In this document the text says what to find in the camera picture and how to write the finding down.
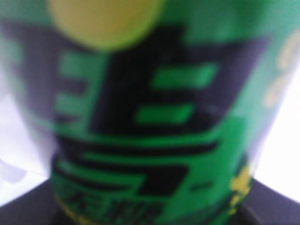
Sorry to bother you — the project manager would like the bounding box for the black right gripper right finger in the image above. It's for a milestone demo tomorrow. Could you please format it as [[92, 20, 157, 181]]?
[[234, 179, 300, 225]]

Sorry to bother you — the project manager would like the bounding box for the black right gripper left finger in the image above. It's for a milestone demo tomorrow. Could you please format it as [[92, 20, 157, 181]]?
[[0, 180, 70, 225]]

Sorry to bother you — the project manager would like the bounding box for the green soda bottle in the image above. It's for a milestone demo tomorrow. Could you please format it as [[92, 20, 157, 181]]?
[[0, 0, 300, 225]]

